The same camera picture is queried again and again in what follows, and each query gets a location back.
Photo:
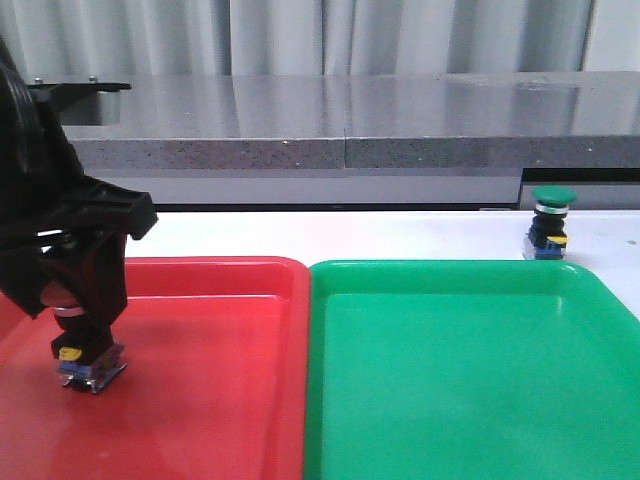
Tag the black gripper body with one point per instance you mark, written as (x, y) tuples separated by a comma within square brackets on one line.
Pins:
[(48, 203)]

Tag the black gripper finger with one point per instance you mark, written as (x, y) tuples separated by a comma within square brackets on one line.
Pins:
[(60, 272), (105, 295)]

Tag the green mushroom push button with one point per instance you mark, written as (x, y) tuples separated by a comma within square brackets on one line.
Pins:
[(546, 238)]

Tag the red plastic tray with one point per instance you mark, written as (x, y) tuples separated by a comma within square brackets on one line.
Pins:
[(214, 387)]

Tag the red mushroom push button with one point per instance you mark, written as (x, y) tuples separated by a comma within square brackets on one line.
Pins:
[(89, 358)]

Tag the green plastic tray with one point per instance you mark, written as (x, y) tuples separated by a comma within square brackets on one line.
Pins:
[(469, 370)]

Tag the grey granite countertop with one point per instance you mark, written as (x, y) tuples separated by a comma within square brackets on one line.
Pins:
[(452, 141)]

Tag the black metal bracket plate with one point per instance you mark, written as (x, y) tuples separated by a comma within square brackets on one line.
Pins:
[(75, 87)]

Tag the white pleated curtain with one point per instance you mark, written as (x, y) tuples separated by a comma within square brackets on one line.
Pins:
[(109, 38)]

